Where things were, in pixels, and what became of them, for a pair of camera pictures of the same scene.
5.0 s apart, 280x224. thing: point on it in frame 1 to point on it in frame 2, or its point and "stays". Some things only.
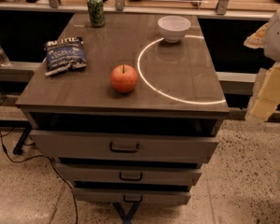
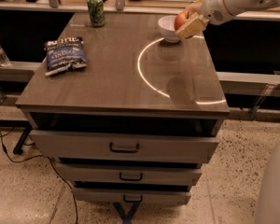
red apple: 124,78 to 181,18
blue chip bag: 63,55 stays
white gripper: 278,36 to 214,7
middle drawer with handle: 133,173 stays
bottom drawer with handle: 136,196 stays
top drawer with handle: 122,147 stays
